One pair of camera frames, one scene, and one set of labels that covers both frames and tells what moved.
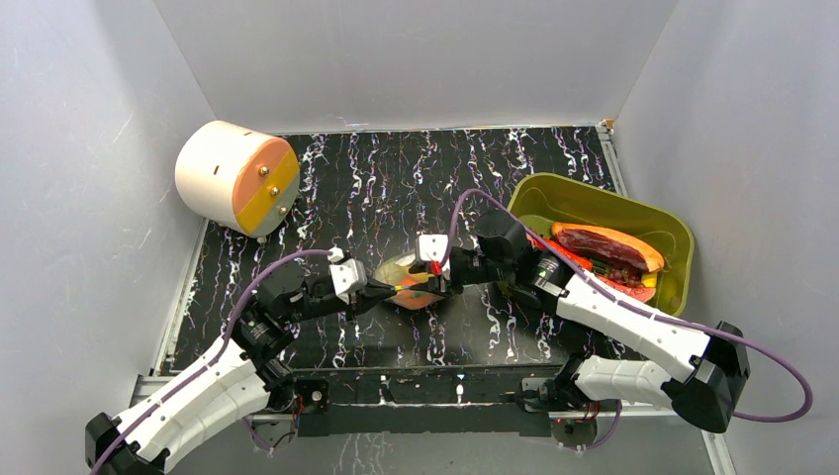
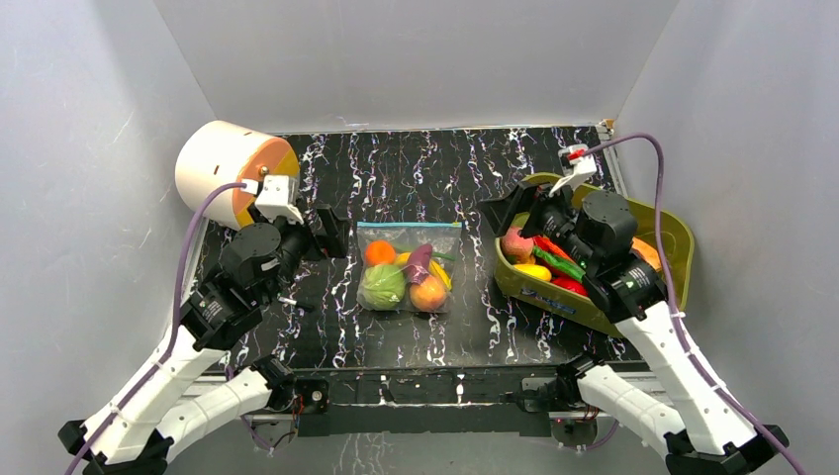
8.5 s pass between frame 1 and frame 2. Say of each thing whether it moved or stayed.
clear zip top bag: moved
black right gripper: moved
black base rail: stayed
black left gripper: moved
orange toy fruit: moved
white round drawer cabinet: stayed
